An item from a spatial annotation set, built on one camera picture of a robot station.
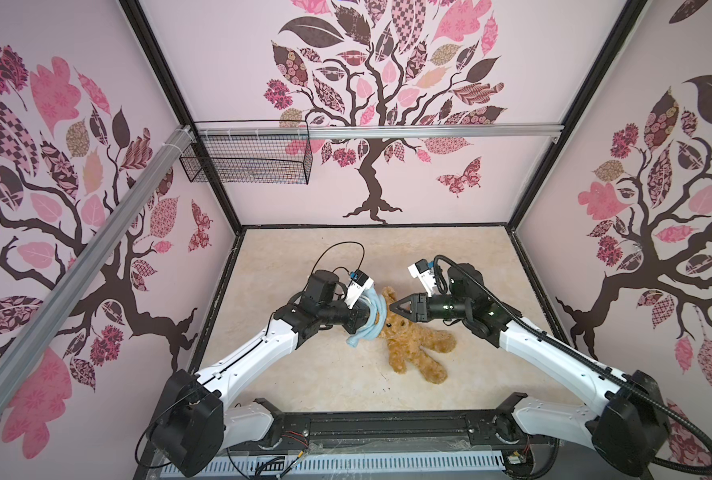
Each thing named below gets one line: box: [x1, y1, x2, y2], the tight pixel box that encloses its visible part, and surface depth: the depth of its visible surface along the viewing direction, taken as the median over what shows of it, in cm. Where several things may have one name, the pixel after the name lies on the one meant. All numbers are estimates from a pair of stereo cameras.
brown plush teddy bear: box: [378, 286, 456, 385], surface depth 81 cm
